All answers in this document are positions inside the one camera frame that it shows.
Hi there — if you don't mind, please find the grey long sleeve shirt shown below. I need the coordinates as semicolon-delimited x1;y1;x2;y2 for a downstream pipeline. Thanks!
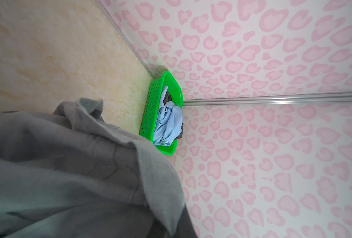
0;98;197;238

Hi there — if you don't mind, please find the green plastic basket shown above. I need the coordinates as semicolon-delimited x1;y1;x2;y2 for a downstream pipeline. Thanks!
140;71;183;156

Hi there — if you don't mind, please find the light blue shirt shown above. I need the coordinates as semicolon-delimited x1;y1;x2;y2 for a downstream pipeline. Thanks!
153;86;183;147

